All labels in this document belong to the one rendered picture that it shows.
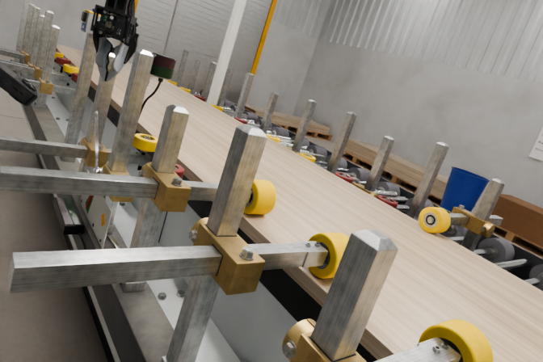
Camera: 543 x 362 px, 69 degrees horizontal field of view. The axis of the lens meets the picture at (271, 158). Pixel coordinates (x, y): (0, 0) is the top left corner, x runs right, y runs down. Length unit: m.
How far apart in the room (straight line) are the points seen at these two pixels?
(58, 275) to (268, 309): 0.47
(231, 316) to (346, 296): 0.57
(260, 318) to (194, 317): 0.24
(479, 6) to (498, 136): 2.57
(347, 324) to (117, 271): 0.27
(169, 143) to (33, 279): 0.39
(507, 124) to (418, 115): 1.74
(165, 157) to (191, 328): 0.32
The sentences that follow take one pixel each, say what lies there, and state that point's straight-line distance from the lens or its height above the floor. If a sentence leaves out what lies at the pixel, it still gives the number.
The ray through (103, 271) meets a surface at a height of 0.95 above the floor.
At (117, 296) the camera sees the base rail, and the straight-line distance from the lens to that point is 0.90.
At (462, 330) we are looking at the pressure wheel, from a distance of 0.62.
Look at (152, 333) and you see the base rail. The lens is 0.83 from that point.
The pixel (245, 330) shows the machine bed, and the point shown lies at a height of 0.69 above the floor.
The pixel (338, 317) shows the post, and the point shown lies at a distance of 0.43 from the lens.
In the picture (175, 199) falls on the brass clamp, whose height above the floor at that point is 0.95.
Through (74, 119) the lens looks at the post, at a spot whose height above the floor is 0.86.
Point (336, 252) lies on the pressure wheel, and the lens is 0.71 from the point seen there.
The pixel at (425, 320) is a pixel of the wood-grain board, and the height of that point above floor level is 0.90.
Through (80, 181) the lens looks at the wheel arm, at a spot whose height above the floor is 0.96.
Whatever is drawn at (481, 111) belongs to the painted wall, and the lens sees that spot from 8.30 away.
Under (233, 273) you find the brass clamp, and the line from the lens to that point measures 0.55.
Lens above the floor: 1.22
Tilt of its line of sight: 12 degrees down
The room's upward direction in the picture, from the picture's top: 18 degrees clockwise
